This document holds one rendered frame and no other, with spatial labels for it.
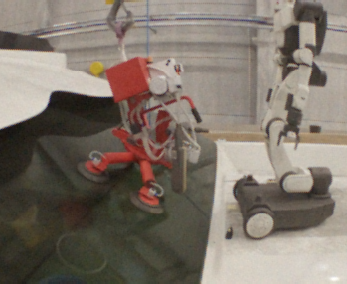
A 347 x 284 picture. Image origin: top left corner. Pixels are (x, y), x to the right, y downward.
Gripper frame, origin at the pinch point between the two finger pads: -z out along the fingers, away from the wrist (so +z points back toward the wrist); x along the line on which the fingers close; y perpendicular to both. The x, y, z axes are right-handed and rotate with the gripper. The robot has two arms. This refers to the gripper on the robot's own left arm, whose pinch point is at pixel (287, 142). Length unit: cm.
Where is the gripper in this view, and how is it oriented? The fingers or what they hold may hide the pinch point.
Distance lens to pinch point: 166.6
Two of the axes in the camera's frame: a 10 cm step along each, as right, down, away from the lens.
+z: 2.1, -9.5, -2.4
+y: -0.4, 2.4, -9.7
